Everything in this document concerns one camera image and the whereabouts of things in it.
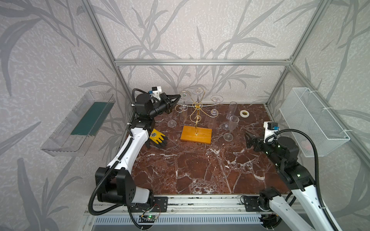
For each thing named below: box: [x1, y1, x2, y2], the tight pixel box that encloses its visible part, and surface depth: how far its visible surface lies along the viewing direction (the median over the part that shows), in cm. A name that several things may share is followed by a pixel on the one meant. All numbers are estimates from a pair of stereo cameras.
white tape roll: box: [239, 109, 250, 118], surface depth 117 cm
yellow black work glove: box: [146, 128, 168, 149], surface depth 98 cm
